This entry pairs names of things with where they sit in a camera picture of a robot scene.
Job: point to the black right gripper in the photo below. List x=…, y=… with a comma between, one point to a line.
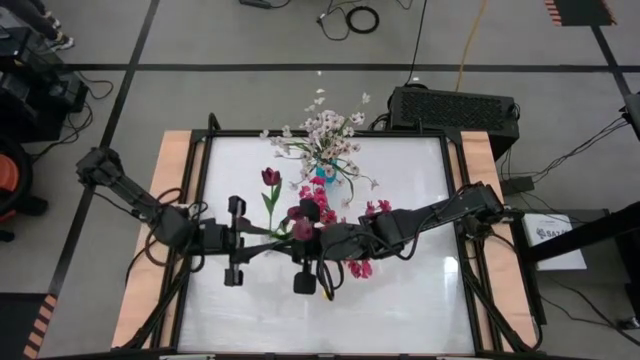
x=306, y=260

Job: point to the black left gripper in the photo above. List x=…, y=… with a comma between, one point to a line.
x=235, y=240

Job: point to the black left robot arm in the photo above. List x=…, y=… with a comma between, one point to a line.
x=140, y=200

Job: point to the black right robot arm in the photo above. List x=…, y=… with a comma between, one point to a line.
x=440, y=215

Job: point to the blue glass vase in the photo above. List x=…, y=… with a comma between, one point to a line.
x=324, y=175

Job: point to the light wooden table board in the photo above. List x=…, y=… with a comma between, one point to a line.
x=150, y=300

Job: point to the black perforated computer case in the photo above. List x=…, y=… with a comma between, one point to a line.
x=450, y=112

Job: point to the black power adapter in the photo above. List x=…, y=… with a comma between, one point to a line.
x=517, y=185

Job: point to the black power strip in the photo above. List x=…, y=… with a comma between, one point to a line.
x=255, y=3

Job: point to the black mat orange stripes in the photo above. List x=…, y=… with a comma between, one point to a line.
x=15, y=325
x=580, y=12

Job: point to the orange black vacuum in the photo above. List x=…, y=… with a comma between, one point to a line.
x=7, y=175

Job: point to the white printed paper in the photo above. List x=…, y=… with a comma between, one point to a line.
x=555, y=250

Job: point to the black equipment cart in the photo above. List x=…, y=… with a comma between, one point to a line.
x=30, y=100

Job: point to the person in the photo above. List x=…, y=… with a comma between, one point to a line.
x=35, y=17

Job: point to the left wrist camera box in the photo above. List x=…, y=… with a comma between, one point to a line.
x=214, y=236

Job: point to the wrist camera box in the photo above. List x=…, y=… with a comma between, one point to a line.
x=214, y=236
x=345, y=241

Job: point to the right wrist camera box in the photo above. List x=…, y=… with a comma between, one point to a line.
x=345, y=241

